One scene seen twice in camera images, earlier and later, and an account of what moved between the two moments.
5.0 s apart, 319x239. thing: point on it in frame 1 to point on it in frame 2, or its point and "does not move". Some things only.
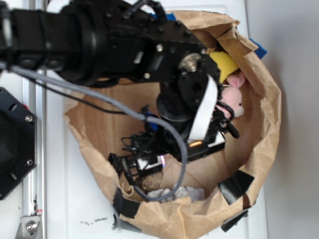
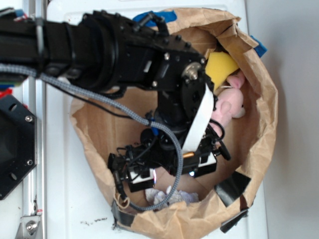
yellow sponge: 225,64 does not move
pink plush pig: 233,94 does not move
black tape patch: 124,206 to 121,218
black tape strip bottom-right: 231,222 does not move
